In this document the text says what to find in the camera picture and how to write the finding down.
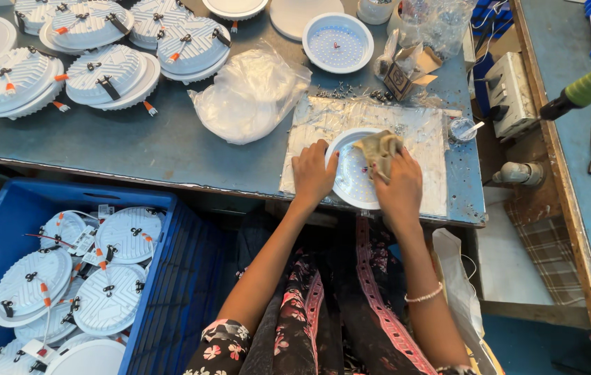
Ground person's left hand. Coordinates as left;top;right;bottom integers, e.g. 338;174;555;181
291;139;340;209

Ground person's right hand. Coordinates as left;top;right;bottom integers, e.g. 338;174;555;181
371;147;425;223

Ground white round lamp housing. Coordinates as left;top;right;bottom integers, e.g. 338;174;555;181
302;12;375;75
325;127;412;211

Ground beige wiping cloth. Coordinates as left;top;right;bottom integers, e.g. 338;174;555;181
353;130;405;181

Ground plastic covered work mat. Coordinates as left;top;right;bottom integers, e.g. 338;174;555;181
279;96;450;218

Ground small round paste pot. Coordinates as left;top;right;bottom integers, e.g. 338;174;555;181
449;117;486;145

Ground scatter of small metal screws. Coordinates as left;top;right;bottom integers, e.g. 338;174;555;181
315;82;396;103

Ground crumpled clear plastic bag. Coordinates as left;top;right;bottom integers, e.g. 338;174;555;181
188;44;313;146

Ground white plastic sack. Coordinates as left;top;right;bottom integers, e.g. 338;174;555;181
432;227;502;375

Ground small open cardboard box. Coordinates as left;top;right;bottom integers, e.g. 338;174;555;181
382;46;443;103

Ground white cylindrical plug fitting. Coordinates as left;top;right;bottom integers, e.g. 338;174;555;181
492;161;544;188

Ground person's floral black clothing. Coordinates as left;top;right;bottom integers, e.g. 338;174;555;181
183;211;478;375

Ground white round diffuser disc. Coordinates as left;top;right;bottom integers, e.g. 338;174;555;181
269;0;346;42

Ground brown plaid cloth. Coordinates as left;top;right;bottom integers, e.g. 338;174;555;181
503;202;586;306

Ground clear plastic bags of parts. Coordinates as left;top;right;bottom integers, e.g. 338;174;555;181
399;0;477;59

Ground blue plastic crate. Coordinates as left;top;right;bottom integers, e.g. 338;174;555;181
0;178;218;375

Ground white plastic cup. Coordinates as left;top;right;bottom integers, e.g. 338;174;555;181
356;0;398;26

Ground white round lamp rim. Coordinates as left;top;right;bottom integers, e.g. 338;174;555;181
202;0;270;22

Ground dark blue plastic bin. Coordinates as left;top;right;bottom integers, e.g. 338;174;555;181
472;0;514;39

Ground group of finished white lamps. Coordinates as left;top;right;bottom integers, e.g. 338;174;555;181
0;0;232;121

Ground heap of white crated lamps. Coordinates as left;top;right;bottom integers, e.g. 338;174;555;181
0;206;166;375

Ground white bead bracelet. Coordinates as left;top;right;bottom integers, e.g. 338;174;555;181
404;282;444;304

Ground grey electric switch box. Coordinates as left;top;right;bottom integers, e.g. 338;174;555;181
482;51;539;140

